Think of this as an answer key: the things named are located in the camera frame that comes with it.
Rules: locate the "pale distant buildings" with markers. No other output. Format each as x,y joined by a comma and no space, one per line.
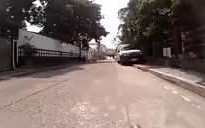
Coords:
100,49

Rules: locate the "white car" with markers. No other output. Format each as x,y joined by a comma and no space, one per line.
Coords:
129,54

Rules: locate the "grey concrete road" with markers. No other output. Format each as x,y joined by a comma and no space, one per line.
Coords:
100,93

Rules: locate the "row of dark trees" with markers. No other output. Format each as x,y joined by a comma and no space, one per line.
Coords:
70,20

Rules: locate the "black railing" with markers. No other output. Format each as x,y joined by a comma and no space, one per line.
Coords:
46,54

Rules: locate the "white sign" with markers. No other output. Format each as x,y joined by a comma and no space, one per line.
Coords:
167,52

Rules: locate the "grey pavement with kerb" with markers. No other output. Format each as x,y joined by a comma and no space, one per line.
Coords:
180,75

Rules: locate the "pale pole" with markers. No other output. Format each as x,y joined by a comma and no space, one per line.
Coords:
13,55

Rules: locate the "grey concrete pavement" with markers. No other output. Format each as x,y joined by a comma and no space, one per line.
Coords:
10,74

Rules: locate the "long white wall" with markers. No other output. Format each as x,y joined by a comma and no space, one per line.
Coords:
43,42

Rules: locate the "dark wall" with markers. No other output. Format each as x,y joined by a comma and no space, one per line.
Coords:
196,63

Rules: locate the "grey wall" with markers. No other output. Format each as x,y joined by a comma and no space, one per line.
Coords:
0,53

